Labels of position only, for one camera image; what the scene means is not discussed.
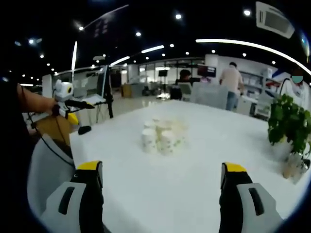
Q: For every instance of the cluster of printed paper cups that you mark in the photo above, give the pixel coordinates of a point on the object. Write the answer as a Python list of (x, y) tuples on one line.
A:
[(159, 138)]

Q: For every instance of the long ceiling light strip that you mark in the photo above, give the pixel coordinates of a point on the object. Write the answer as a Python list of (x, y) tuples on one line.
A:
[(243, 44)]

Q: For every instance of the white mesh office chair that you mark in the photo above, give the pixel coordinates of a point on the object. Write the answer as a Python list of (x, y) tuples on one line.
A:
[(209, 95)]

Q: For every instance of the white table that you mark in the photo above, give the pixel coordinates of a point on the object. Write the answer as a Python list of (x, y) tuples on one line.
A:
[(158, 189)]

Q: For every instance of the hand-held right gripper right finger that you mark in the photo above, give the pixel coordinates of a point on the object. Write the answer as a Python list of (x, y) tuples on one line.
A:
[(245, 208)]

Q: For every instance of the wall screen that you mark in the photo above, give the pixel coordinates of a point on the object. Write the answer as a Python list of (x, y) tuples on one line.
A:
[(206, 71)]

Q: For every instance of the green potted plant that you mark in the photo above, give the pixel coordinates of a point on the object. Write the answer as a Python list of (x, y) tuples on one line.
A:
[(289, 121)]

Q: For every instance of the black oval object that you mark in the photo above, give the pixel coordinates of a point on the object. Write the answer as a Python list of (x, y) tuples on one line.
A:
[(84, 130)]

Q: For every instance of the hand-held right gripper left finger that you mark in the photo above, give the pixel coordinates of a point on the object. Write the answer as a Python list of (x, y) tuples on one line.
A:
[(73, 208)]

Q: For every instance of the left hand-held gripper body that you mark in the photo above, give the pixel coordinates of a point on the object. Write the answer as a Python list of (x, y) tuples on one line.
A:
[(62, 93)]

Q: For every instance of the black tripod stand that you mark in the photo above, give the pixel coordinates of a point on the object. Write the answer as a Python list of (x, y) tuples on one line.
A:
[(108, 92)]

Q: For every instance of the ceiling air conditioner unit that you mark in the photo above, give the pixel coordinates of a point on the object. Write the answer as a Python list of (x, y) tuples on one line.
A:
[(274, 19)]

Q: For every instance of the group of small bottles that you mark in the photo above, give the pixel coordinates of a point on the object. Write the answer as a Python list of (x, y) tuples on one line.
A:
[(295, 167)]

